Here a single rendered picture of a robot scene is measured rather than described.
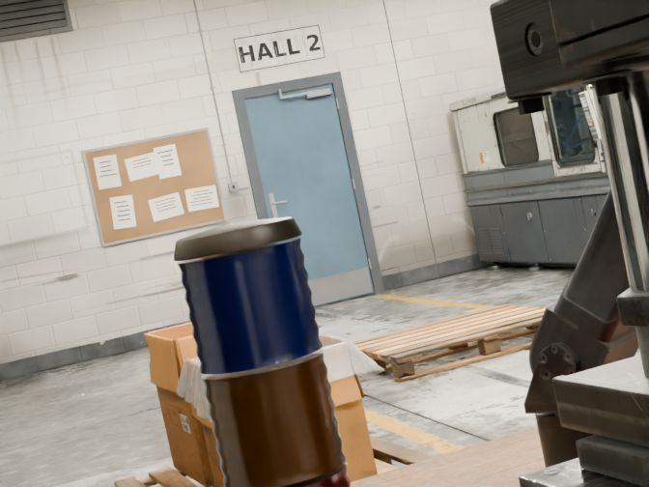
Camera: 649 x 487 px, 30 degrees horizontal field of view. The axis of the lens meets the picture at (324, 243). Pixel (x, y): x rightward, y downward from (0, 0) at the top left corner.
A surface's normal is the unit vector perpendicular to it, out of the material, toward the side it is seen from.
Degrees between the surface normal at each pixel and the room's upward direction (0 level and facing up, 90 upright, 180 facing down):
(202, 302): 104
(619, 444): 0
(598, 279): 82
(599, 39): 90
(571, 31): 90
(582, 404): 90
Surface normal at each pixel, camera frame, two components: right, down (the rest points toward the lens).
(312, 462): 0.54, 0.18
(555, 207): -0.94, 0.21
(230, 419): -0.51, 0.39
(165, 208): 0.28, 0.00
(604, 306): -0.55, 0.00
